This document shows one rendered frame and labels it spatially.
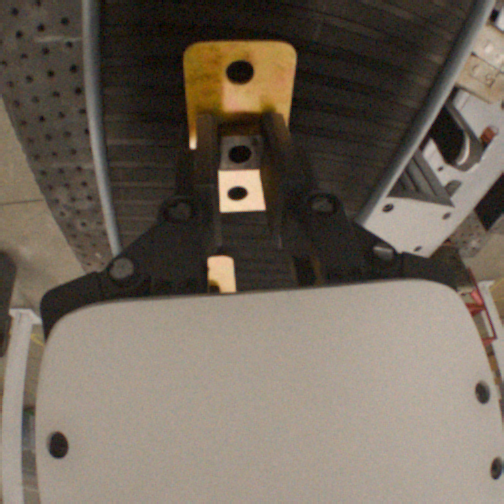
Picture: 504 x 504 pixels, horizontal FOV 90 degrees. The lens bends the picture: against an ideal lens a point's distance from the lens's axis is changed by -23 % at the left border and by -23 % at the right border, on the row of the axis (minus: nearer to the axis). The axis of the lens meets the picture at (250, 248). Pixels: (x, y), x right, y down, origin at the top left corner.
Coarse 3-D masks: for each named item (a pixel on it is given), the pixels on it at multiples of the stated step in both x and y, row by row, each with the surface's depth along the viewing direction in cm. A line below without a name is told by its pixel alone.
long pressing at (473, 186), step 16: (496, 16) 19; (448, 96) 28; (464, 96) 27; (464, 112) 29; (480, 112) 29; (496, 112) 29; (480, 128) 31; (496, 128) 31; (432, 144) 33; (496, 144) 33; (432, 160) 35; (496, 160) 35; (448, 176) 38; (464, 176) 38; (480, 176) 38; (496, 176) 38; (464, 192) 41; (480, 192) 41; (464, 208) 44; (448, 224) 47; (432, 240) 51
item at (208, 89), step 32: (192, 64) 9; (224, 64) 10; (256, 64) 10; (288, 64) 10; (192, 96) 11; (224, 96) 11; (256, 96) 11; (288, 96) 11; (192, 128) 12; (224, 128) 11; (256, 128) 12; (224, 160) 12; (256, 160) 12; (224, 192) 15; (256, 192) 15
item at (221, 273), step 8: (216, 256) 19; (224, 256) 19; (208, 264) 19; (216, 264) 20; (224, 264) 20; (232, 264) 20; (216, 272) 20; (224, 272) 20; (232, 272) 20; (216, 280) 21; (224, 280) 21; (232, 280) 21; (216, 288) 21; (224, 288) 22; (232, 288) 22
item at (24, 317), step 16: (16, 320) 266; (32, 320) 283; (16, 336) 256; (16, 352) 247; (16, 368) 237; (16, 384) 229; (16, 400) 222; (16, 416) 214; (16, 432) 206; (16, 448) 197; (16, 464) 187; (16, 480) 176; (16, 496) 165
